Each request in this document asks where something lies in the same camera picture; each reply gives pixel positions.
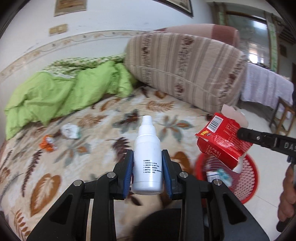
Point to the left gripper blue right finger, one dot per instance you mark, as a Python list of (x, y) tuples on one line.
[(171, 170)]

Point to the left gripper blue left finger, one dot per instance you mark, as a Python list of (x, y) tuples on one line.
[(123, 171)]

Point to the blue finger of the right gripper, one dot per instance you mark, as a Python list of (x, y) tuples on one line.
[(274, 142)]

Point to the white plastic bottle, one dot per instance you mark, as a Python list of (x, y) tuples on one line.
[(147, 160)]

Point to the white blue medicine box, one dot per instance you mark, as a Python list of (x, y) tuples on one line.
[(212, 175)]

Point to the red torn carton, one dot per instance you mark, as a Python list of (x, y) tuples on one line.
[(219, 138)]

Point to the teal tissue pack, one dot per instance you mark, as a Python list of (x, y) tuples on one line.
[(225, 177)]

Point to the right hand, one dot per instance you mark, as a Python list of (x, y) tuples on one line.
[(287, 197)]

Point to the wooden stool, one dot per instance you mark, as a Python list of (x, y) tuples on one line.
[(278, 122)]

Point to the red plastic basket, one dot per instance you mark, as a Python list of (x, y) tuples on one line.
[(243, 185)]

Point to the table with lilac cloth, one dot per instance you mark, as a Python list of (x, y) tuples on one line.
[(265, 87)]

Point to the white crumpled sock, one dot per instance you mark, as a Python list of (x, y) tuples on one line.
[(71, 131)]

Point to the orange foil wrapper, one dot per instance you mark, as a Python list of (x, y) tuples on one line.
[(48, 143)]

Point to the leaf patterned bed blanket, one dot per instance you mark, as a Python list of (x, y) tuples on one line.
[(32, 179)]

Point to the striped floral headboard cushion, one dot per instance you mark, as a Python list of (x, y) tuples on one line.
[(201, 71)]

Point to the green quilt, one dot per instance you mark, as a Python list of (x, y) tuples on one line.
[(65, 86)]

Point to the pink headboard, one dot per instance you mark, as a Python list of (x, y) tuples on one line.
[(226, 34)]

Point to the framed picture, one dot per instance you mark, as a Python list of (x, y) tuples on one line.
[(184, 6)]

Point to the beige wall switch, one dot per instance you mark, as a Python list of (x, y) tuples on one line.
[(58, 29)]

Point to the wall plaque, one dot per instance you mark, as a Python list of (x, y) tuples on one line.
[(63, 7)]

